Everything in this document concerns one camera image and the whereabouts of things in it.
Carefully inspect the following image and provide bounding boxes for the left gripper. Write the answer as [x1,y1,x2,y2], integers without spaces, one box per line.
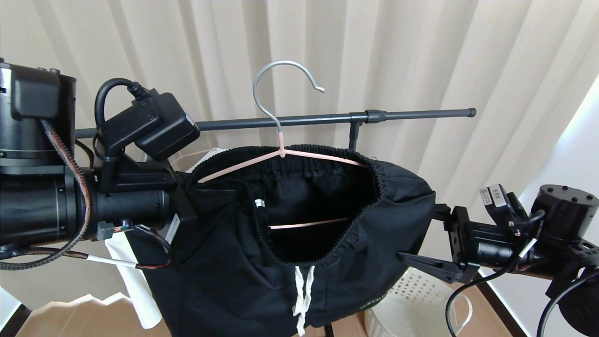
[91,161,198,246]

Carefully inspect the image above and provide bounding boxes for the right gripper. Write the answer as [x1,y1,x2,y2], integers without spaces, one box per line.
[397,204,521,285]

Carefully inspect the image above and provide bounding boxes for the white garment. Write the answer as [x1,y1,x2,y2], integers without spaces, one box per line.
[105,147,227,330]

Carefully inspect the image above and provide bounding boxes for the black garment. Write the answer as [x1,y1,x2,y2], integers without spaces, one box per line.
[126,144,436,337]

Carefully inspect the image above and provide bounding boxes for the white laundry basket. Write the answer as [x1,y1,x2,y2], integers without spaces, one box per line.
[364,267,473,337]

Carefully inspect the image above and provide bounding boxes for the black clothes rack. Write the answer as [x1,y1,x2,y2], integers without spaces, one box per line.
[75,108,477,337]

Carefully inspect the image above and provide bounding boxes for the beige curtain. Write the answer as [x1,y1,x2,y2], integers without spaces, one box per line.
[0,0,599,309]

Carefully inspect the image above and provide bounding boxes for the black cable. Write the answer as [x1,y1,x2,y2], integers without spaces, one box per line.
[536,269,599,337]
[445,211,547,337]
[94,78,143,141]

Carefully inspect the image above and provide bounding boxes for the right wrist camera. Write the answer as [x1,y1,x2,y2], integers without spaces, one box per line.
[478,183,535,234]

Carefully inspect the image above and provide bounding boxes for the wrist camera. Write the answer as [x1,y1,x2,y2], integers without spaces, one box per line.
[478,183,535,234]
[96,91,202,195]

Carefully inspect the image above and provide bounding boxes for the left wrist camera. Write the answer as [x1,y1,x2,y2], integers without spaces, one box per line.
[96,91,202,195]

